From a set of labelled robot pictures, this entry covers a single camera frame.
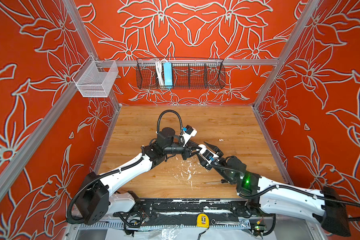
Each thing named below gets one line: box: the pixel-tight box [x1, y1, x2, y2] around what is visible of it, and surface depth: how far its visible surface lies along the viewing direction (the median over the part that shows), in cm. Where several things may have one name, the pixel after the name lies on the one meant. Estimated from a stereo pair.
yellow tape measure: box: [196, 213, 210, 228], surface depth 70 cm
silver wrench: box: [211, 219, 247, 227], surface depth 71 cm
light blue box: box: [163, 62, 173, 86], surface depth 91 cm
